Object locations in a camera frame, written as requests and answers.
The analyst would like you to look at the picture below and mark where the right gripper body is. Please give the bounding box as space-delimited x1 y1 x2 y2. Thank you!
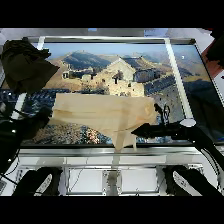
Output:
131 122 176 140

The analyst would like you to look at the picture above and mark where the beige shirt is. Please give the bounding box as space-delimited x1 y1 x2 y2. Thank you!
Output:
51 92 159 153

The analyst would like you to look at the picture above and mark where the dark green garment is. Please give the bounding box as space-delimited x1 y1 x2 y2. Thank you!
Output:
0 37 61 95

